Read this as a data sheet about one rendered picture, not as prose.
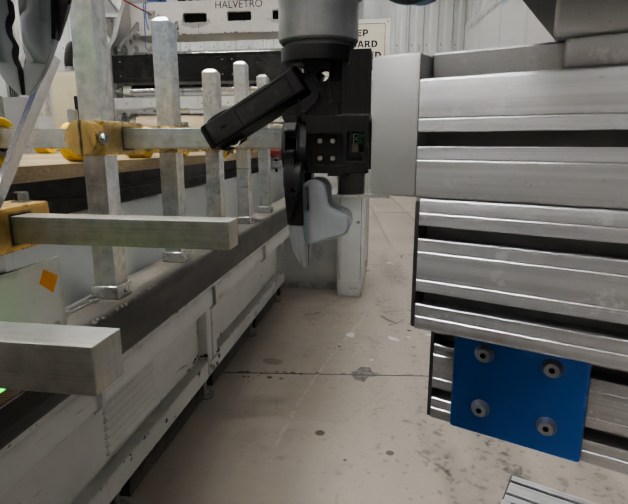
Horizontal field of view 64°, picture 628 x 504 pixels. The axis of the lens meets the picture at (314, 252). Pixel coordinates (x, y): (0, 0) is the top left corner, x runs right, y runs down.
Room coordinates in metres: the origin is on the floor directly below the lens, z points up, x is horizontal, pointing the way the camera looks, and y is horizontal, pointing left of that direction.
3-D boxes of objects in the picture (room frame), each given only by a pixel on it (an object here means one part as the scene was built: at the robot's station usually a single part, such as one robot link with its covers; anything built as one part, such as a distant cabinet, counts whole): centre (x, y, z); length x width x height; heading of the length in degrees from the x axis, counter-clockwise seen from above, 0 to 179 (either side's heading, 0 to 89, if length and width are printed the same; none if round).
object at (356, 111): (0.50, -0.01, 0.97); 0.09 x 0.08 x 0.12; 81
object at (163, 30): (1.01, 0.28, 0.93); 0.04 x 0.04 x 0.48; 81
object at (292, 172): (0.49, 0.02, 0.91); 0.05 x 0.02 x 0.09; 171
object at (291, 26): (0.51, 0.00, 1.05); 0.08 x 0.08 x 0.05
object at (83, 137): (0.79, 0.32, 0.95); 0.14 x 0.06 x 0.05; 171
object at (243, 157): (1.51, 0.21, 0.93); 0.04 x 0.04 x 0.48; 81
